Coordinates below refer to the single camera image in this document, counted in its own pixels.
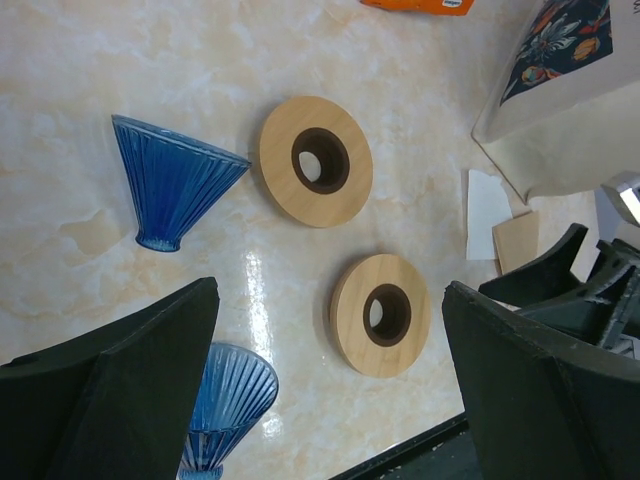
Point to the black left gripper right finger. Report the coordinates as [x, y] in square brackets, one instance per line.
[540, 404]

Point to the blue glass dripper cone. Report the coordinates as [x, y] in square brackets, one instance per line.
[174, 179]
[238, 387]

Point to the orange snack bag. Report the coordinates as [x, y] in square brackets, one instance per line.
[432, 7]

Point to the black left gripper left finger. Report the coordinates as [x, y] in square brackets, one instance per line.
[113, 403]

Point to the brown paper coffee filter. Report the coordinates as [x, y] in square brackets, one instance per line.
[516, 241]

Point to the white paper coffee filter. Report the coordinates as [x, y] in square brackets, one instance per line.
[487, 206]

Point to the cream canvas tote bag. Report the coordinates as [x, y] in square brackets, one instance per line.
[563, 117]

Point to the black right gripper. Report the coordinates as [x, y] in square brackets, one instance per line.
[604, 310]

